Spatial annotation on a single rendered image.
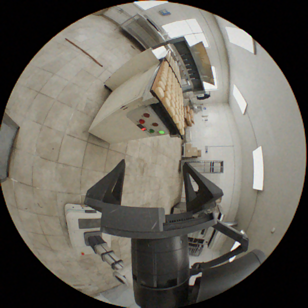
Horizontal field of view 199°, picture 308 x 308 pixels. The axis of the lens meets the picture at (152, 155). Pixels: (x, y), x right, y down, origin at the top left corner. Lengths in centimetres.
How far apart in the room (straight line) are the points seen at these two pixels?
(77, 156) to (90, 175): 26
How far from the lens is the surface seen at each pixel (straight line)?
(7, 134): 117
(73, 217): 95
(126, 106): 49
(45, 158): 108
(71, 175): 107
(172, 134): 57
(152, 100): 38
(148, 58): 106
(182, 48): 110
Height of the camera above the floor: 105
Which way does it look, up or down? 33 degrees down
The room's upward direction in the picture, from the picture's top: 89 degrees clockwise
